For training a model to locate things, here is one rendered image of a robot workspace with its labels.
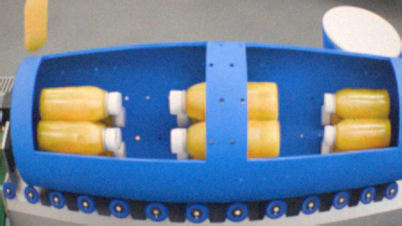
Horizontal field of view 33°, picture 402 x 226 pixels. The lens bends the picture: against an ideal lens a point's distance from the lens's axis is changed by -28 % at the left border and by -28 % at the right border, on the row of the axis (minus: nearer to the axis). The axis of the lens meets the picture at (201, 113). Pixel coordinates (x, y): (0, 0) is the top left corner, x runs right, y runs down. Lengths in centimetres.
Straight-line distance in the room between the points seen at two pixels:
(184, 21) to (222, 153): 248
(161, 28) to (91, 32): 36
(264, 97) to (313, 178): 18
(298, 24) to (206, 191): 248
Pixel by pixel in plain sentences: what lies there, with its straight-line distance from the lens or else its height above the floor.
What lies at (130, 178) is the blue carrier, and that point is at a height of 109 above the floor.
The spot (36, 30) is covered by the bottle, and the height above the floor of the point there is 127.
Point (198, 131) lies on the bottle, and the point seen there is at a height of 113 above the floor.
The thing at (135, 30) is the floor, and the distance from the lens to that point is 387.
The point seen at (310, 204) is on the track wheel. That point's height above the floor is 97.
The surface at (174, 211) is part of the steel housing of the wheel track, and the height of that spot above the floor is 93.
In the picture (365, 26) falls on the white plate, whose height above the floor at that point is 104.
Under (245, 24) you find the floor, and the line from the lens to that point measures 387.
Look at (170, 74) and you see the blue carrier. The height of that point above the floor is 110.
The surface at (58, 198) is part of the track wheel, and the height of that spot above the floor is 97.
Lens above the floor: 209
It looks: 38 degrees down
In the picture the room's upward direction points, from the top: 2 degrees counter-clockwise
